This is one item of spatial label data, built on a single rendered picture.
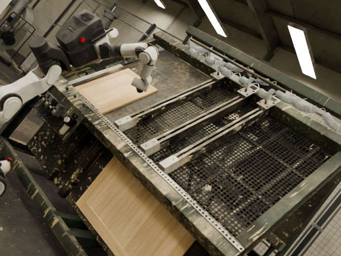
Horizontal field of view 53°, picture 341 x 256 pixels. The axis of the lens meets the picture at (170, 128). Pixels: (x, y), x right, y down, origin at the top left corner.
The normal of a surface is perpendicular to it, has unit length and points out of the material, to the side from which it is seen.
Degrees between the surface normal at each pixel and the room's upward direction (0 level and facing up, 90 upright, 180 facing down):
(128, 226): 90
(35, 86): 111
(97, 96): 51
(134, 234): 90
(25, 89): 90
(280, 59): 90
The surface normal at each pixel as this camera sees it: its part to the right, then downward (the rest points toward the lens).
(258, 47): -0.48, -0.39
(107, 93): 0.06, -0.76
